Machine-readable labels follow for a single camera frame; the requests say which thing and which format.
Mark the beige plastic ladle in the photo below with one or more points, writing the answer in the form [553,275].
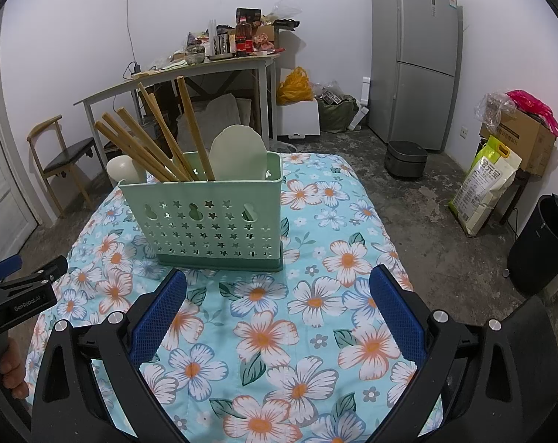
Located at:
[124,168]

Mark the dark grey rice cooker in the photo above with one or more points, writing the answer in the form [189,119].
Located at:
[405,159]

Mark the glass bowl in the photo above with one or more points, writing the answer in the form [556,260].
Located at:
[195,56]

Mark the pink plastic bag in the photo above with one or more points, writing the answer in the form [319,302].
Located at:
[532,106]

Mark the white rice paddle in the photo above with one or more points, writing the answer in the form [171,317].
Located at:
[237,152]

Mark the black box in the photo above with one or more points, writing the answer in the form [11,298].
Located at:
[249,14]

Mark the person's left hand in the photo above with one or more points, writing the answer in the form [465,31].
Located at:
[13,369]

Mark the silver refrigerator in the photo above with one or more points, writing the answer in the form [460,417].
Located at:
[412,55]

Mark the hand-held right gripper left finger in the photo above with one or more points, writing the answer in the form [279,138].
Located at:
[161,314]

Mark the black trash bin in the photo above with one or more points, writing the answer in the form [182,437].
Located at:
[542,244]

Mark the wooden chair with black seat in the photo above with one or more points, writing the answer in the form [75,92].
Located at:
[69,154]

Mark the red sauce bottle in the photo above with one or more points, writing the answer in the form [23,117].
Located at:
[243,39]

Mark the white cardboard box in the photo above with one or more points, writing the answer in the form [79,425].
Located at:
[297,120]

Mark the grey desk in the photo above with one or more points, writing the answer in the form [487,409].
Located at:
[205,65]

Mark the white plastic panel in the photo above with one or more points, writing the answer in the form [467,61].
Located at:
[364,101]

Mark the bundle of wooden chopsticks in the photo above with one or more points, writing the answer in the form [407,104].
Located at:
[122,140]

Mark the white sack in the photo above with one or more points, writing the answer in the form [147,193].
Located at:
[223,110]

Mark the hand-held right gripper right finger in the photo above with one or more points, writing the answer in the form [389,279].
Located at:
[396,314]

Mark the floral light blue blanket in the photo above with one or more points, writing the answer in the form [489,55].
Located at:
[315,240]

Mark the white wall outlet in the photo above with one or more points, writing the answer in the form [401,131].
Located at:
[463,131]

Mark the small cardboard box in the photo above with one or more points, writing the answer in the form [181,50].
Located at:
[266,37]

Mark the white panelled door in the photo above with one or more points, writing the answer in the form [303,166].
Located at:
[2,184]

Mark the large cardboard box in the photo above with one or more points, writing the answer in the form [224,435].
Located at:
[523,143]

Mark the metal tray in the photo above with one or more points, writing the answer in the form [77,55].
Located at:
[221,56]

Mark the dark green bag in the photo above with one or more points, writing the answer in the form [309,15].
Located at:
[336,115]

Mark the metal canister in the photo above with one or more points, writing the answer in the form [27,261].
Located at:
[223,44]

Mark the printed rice bag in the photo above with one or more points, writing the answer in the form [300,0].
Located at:
[484,184]

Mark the green perforated utensil holder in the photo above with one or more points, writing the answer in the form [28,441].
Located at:
[200,188]

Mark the crumpled clear plastic bag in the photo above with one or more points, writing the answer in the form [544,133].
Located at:
[283,11]

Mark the yellow plastic bag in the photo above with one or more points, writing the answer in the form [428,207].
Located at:
[295,85]

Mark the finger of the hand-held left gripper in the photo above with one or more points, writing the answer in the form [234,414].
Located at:
[6,266]
[43,274]

